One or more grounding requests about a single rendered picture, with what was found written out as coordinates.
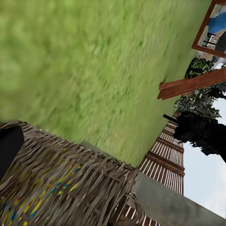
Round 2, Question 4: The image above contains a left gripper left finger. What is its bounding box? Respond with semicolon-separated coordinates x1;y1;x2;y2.
0;125;24;182

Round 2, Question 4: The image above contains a wicker basket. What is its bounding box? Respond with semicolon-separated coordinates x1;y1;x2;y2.
0;120;145;226

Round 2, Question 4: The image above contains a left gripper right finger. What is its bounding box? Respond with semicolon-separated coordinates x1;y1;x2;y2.
211;125;226;163

